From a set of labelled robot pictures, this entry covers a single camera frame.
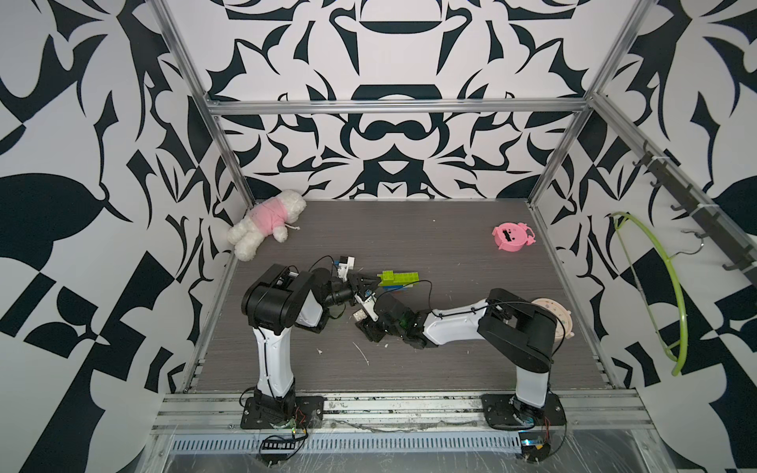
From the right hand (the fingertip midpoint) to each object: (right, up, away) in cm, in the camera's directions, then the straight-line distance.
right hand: (361, 313), depth 89 cm
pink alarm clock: (+52, +23, +16) cm, 59 cm away
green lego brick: (+8, +11, 0) cm, 13 cm away
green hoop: (+67, +9, -29) cm, 73 cm away
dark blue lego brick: (+9, +8, -2) cm, 12 cm away
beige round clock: (+60, 0, 0) cm, 60 cm away
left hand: (+6, +11, 0) cm, 12 cm away
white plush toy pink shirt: (-33, +29, +14) cm, 46 cm away
